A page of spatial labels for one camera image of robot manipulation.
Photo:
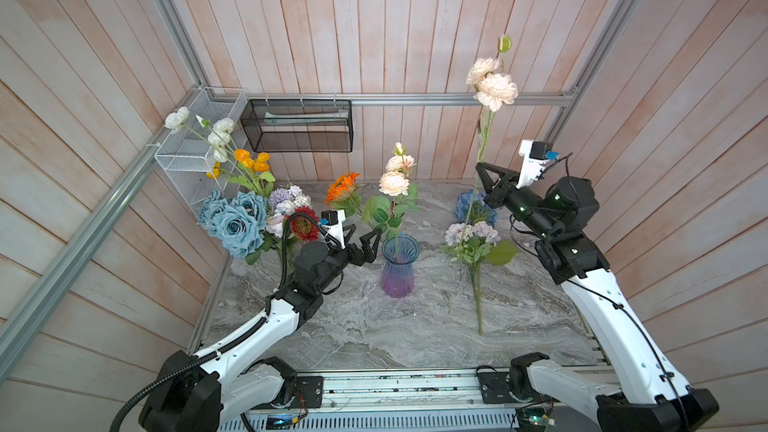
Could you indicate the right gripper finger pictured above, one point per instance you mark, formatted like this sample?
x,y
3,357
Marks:
x,y
494,191
493,173

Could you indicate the teal blue rose bunch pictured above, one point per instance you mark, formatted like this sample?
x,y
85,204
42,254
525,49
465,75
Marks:
x,y
239,223

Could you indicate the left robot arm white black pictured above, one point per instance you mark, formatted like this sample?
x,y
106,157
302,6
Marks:
x,y
201,391

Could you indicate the electronics board with leds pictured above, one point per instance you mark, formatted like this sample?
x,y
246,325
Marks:
x,y
534,419

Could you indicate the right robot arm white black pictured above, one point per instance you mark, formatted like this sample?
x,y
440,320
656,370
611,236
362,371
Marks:
x,y
652,395

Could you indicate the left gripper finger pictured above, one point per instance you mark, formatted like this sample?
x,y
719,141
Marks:
x,y
348,232
369,243

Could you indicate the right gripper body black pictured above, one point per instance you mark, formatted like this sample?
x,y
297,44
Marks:
x,y
525,207

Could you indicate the pink hydrangea bouquet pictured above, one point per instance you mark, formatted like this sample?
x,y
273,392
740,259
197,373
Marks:
x,y
473,245

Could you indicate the white wire shelf rack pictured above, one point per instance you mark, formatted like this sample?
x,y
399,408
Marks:
x,y
185,159

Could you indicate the clear grey glass vase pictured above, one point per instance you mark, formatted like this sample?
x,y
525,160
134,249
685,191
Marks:
x,y
288,257

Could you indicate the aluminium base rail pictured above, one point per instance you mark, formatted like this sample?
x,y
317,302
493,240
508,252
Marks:
x,y
405,400

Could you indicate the left aluminium frame bar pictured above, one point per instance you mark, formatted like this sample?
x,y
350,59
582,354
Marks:
x,y
103,275

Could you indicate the black mesh wall basket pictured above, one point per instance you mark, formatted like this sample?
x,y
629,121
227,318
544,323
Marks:
x,y
299,125

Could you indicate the pink lilac mixed bouquet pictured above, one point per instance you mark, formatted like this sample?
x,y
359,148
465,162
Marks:
x,y
283,202

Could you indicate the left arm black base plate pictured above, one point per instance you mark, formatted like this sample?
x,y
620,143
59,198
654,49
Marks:
x,y
303,392

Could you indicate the blue hydrangea stem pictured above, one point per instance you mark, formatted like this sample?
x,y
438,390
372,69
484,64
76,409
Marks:
x,y
472,208

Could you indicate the yellow orange flower stem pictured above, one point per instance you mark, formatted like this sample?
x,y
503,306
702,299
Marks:
x,y
244,169

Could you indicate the blue purple glass vase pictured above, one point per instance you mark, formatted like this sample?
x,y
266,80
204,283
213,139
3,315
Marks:
x,y
397,279

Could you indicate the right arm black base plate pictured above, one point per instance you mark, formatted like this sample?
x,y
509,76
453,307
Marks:
x,y
494,387

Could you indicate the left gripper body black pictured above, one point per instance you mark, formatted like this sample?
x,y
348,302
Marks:
x,y
353,256

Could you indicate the red flower stem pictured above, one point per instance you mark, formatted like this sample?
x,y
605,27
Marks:
x,y
303,224

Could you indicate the horizontal aluminium frame bar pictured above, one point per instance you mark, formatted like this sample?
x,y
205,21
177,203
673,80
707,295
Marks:
x,y
466,99

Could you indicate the white flower stem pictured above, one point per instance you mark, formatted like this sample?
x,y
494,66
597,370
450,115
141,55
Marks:
x,y
216,135

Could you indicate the pale peach peony stem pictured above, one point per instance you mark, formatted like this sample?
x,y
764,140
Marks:
x,y
493,88

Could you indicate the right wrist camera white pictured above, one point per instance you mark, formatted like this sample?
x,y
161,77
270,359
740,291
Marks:
x,y
536,155

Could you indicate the peach pink rose stem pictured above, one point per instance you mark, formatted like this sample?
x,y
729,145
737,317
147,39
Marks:
x,y
397,193

